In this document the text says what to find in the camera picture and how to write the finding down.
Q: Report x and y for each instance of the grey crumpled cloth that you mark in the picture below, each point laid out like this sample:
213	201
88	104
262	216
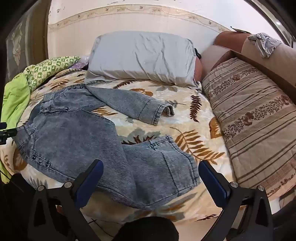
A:
266	44

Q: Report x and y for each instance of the blue denim pants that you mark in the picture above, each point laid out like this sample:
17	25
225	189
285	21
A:
69	139

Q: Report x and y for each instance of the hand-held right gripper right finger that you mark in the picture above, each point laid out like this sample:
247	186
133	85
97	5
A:
210	180

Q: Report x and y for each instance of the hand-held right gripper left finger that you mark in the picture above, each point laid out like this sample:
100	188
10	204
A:
93	180

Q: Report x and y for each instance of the floral glass door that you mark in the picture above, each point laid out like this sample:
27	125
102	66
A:
20	37

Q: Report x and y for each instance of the small black object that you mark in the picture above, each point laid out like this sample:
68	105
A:
198	53

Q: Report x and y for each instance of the striped floral brown cushion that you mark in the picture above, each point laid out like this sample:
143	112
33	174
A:
254	120

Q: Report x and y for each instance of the dark window frame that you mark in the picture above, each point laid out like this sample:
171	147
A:
277	16

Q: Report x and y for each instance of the leaf print blanket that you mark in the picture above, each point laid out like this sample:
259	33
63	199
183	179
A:
185	115

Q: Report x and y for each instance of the green patterned quilt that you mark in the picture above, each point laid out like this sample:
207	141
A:
16	97

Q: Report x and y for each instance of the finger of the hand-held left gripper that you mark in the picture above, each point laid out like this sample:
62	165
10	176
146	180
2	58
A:
6	134

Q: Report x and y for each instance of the purple plastic bag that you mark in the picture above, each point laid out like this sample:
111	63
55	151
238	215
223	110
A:
79	64

